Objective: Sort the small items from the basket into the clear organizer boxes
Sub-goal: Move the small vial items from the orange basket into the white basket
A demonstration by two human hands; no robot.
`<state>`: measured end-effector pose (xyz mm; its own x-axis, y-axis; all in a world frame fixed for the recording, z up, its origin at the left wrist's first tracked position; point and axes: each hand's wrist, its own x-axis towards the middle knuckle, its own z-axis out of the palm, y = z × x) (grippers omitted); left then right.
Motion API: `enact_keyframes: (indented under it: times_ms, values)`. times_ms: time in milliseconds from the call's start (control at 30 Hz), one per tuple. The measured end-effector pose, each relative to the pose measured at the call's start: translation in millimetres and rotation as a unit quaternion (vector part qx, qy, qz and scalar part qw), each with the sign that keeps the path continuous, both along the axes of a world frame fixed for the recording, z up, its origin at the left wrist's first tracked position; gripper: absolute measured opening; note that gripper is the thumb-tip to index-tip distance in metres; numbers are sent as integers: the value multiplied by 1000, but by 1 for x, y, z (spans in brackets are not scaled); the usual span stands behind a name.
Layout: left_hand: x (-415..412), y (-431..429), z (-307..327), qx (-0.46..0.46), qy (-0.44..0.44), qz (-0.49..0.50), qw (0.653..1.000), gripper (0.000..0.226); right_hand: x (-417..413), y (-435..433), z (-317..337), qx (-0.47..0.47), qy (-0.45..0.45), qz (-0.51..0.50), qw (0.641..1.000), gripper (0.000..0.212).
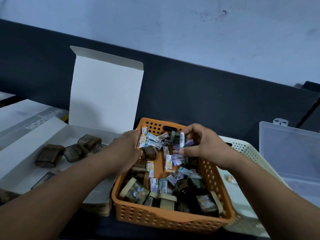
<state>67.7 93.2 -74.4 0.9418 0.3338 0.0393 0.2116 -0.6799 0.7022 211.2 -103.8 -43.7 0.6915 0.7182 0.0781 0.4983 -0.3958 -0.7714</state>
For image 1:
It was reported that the person's right hand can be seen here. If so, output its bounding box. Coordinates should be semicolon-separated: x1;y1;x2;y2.
178;123;242;172

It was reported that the person's left hand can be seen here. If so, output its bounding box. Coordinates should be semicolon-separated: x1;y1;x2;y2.
105;129;143;176

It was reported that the pile of items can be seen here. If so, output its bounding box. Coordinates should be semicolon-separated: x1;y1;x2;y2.
119;130;224;218

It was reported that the pile of small tubes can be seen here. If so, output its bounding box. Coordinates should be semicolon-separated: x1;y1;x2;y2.
137;126;200;195

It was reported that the dark opaque small brown box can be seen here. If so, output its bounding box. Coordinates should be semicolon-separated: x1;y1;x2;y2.
34;144;65;169

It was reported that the clear plastic organizer case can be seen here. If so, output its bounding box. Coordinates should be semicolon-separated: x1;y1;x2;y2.
259;118;320;208

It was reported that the person's right forearm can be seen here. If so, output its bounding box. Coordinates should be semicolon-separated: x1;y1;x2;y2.
225;152;320;240

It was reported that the person's left forearm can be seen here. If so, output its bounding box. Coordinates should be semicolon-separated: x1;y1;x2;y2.
0;145;120;240

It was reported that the white cardboard box open lid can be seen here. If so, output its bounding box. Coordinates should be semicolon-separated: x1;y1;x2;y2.
0;45;144;217

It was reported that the white perforated plastic basket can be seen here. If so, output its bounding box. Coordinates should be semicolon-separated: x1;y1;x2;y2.
217;135;290;238

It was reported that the wide black shelf back panel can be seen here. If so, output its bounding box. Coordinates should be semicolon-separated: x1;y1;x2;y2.
0;18;315;148

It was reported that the orange plastic basket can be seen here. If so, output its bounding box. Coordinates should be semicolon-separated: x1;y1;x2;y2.
111;117;235;235

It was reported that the narrow black shelf back panel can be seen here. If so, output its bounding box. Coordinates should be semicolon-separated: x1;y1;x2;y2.
300;105;320;133

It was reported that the white grey-banded notebook package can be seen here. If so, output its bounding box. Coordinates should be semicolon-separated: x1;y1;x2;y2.
0;99;69;149

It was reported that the black slotted shelf upright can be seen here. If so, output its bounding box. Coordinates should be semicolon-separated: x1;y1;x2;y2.
294;81;320;129

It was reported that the white flat notebook package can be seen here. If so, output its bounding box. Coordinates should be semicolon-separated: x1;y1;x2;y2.
0;91;16;102

